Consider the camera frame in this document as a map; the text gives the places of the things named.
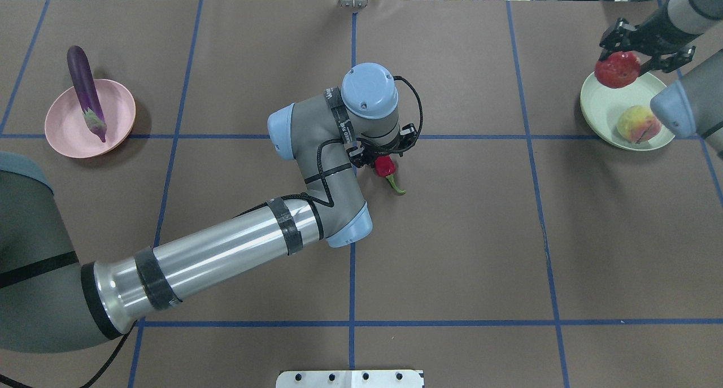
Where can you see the green plate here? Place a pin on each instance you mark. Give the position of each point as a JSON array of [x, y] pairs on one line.
[[602, 106]]

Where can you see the purple eggplant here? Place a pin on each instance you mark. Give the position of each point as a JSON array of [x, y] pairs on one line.
[[86, 92]]

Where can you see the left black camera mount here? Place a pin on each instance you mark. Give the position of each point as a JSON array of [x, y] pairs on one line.
[[408, 136]]

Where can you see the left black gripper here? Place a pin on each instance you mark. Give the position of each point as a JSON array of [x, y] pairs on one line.
[[360, 156]]

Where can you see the red chili pepper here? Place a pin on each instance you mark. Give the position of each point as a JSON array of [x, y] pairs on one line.
[[385, 167]]

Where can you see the peach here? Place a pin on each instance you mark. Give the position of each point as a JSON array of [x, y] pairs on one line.
[[638, 124]]

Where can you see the red pomegranate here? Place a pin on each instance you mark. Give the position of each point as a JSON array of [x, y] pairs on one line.
[[618, 70]]

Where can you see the pink plate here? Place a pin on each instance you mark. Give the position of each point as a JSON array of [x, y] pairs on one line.
[[67, 133]]

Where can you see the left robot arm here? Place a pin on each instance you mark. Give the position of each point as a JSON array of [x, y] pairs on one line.
[[52, 303]]

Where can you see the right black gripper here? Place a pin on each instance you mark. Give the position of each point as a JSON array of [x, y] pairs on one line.
[[655, 27]]

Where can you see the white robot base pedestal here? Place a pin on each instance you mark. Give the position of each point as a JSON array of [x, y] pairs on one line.
[[352, 378]]

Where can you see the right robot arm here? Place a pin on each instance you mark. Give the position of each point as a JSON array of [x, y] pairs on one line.
[[693, 104]]

